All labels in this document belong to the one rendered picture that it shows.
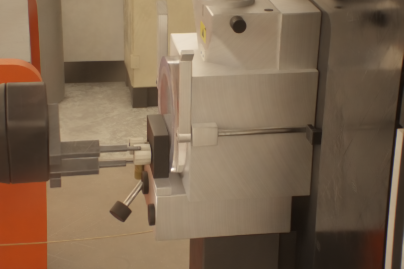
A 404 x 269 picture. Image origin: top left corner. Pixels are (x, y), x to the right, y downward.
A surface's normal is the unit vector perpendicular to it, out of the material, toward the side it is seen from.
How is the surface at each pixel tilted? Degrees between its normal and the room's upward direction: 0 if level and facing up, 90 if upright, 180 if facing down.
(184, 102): 90
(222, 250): 90
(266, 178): 90
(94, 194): 0
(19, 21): 0
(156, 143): 90
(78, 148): 30
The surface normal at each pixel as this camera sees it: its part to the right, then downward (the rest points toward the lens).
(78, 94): 0.03, -0.93
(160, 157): 0.17, 0.37
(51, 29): 0.73, 0.26
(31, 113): 0.11, -0.62
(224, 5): -0.12, 0.37
